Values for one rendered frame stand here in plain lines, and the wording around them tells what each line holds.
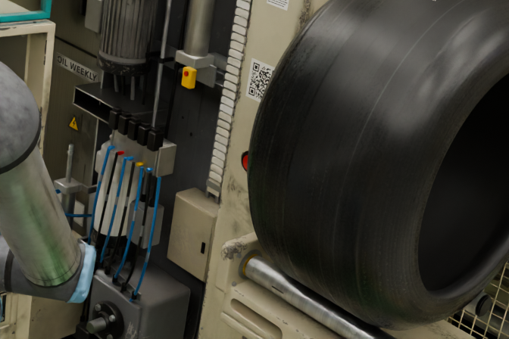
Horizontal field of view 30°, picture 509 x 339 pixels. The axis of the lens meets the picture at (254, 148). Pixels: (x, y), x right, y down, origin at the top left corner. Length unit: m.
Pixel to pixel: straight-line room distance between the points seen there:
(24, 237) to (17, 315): 0.78
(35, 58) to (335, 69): 0.62
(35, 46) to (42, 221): 0.64
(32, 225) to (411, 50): 0.59
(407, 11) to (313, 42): 0.15
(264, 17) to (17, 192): 0.76
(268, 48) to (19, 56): 0.46
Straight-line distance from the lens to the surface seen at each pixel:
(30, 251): 1.28
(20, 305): 1.99
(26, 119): 0.99
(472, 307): 1.83
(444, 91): 1.38
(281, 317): 1.71
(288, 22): 1.69
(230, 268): 1.74
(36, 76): 1.80
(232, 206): 1.86
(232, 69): 1.81
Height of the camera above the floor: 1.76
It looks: 22 degrees down
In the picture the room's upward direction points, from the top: 10 degrees clockwise
